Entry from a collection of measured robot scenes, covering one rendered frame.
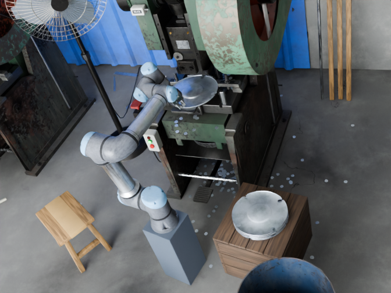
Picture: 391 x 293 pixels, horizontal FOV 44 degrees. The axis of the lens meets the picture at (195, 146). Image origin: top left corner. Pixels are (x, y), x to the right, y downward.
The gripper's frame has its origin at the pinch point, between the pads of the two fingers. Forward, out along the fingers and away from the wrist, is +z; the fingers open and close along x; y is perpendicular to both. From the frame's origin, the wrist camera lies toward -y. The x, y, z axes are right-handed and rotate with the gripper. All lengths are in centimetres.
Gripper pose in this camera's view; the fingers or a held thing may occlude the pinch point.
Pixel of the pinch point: (181, 105)
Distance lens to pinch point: 265.2
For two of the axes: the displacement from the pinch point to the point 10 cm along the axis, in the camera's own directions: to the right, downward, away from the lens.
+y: 4.4, 5.4, -7.2
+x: 7.5, -6.6, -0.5
